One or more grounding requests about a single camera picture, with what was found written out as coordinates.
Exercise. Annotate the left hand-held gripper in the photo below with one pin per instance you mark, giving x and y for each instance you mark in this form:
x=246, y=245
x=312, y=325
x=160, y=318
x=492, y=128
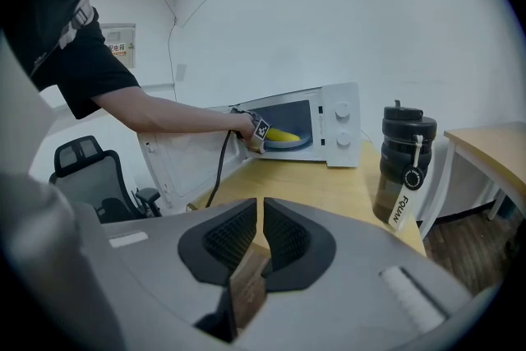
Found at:
x=261, y=129

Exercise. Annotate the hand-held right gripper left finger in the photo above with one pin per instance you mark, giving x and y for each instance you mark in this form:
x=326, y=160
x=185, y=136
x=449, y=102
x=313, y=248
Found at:
x=164, y=259

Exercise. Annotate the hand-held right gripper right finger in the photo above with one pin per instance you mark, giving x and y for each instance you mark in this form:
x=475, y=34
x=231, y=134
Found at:
x=349, y=279

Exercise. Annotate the yellow corn cob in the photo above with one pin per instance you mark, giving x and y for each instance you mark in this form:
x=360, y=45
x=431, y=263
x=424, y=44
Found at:
x=283, y=135

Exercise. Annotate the blue plate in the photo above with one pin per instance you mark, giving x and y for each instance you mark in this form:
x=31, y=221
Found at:
x=304, y=141

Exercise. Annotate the white microwave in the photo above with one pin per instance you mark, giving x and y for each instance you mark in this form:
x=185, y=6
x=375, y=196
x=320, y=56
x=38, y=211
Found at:
x=341, y=127

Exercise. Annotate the person's left forearm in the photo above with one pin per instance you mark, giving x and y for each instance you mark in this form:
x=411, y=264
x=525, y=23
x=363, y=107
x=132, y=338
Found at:
x=164, y=115

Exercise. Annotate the person's left hand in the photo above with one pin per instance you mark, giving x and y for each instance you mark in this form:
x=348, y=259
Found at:
x=243, y=125

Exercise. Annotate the small wooden table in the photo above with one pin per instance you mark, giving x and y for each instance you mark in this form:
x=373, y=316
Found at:
x=320, y=185

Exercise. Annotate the black mesh office chair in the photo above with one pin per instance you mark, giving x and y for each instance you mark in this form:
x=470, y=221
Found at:
x=94, y=176

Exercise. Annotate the dark water bottle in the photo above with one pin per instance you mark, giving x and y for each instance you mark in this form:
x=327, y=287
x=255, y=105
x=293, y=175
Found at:
x=402, y=160

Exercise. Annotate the person's black shirt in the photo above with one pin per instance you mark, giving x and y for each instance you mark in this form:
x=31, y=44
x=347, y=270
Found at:
x=82, y=66

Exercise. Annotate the large wooden desk white legs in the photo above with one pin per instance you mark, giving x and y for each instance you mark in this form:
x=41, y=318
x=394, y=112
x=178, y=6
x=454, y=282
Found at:
x=493, y=144

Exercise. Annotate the wall electrical box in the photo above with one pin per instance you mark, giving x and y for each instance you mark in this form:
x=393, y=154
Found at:
x=119, y=53

